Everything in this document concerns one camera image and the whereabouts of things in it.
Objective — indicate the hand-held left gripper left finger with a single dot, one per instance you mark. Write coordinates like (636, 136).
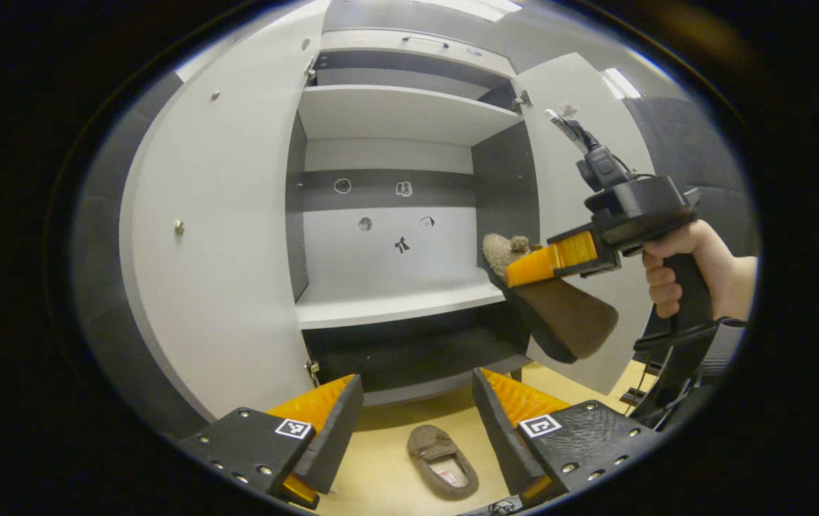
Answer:
(334, 437)

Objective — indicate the brown fuzzy shoe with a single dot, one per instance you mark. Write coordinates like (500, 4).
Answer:
(427, 444)
(567, 315)

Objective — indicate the black backdrop cloth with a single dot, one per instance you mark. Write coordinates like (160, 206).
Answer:
(696, 158)

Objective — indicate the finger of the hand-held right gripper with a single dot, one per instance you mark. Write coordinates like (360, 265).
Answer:
(552, 261)

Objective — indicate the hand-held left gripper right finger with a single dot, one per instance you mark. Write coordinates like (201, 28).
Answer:
(499, 430)

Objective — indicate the small ceiling light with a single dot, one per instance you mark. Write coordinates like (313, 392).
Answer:
(620, 82)

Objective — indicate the grey cabinet door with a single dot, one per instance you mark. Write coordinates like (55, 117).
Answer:
(574, 186)
(223, 251)

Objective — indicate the large ceiling light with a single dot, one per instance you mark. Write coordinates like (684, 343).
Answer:
(466, 6)

